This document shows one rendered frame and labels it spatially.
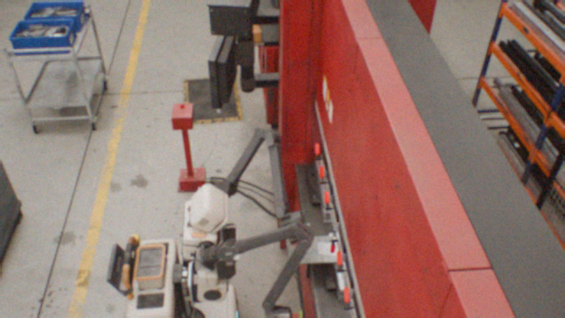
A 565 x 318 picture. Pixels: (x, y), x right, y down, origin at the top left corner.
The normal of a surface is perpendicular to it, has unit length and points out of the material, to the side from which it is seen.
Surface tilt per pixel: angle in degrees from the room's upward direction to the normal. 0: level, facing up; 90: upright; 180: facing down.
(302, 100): 90
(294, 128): 90
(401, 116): 0
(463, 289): 0
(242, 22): 90
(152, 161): 0
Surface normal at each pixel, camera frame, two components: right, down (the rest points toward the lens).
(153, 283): 0.11, 0.67
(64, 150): 0.01, -0.76
